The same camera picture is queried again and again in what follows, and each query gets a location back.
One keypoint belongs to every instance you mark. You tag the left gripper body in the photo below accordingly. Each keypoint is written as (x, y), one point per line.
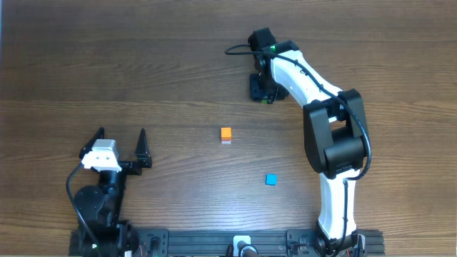
(131, 167)

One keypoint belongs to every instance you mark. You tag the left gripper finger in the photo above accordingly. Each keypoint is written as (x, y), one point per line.
(144, 153)
(91, 143)

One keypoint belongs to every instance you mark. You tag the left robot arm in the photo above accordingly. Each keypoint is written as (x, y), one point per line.
(91, 207)

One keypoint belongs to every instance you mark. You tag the white cube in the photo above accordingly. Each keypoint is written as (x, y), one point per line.
(226, 141)

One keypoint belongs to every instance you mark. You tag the orange cube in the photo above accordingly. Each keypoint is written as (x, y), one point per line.
(226, 133)

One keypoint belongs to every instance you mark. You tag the blue cube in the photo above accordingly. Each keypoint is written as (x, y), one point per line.
(271, 179)

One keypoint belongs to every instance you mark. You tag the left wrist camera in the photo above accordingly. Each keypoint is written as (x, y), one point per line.
(103, 157)

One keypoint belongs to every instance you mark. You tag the mounting rail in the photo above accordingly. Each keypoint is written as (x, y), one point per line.
(203, 242)

